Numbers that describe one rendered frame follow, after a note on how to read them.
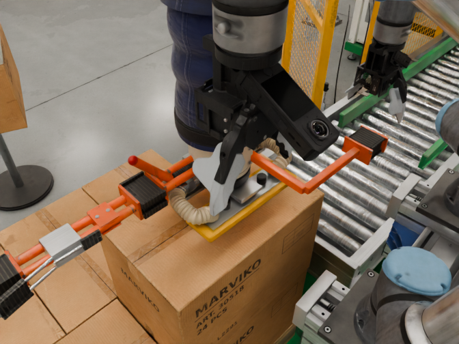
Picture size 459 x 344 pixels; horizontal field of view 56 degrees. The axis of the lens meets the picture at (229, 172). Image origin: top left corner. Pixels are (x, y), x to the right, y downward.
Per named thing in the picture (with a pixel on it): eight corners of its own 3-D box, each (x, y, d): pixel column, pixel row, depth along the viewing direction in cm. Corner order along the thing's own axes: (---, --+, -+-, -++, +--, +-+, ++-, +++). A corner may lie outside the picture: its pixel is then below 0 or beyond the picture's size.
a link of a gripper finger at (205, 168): (188, 196, 56) (215, 132, 54) (221, 220, 53) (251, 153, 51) (172, 197, 54) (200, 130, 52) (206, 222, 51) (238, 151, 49)
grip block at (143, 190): (147, 184, 111) (144, 167, 107) (171, 205, 106) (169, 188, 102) (119, 201, 107) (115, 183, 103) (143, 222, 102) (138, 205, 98)
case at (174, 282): (235, 211, 186) (237, 137, 159) (309, 267, 165) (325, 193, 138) (117, 295, 156) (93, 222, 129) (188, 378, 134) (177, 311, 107)
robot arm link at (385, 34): (388, 9, 97) (421, 20, 93) (383, 29, 100) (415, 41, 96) (369, 19, 93) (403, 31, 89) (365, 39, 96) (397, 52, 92)
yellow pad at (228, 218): (271, 164, 132) (272, 151, 129) (296, 180, 127) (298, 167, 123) (185, 222, 115) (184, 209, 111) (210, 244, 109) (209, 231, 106)
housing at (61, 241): (72, 234, 99) (67, 221, 96) (87, 251, 95) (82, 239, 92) (43, 251, 96) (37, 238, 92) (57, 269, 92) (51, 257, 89)
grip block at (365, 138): (358, 138, 124) (362, 123, 121) (384, 151, 120) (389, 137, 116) (341, 151, 120) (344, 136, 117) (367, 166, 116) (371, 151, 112)
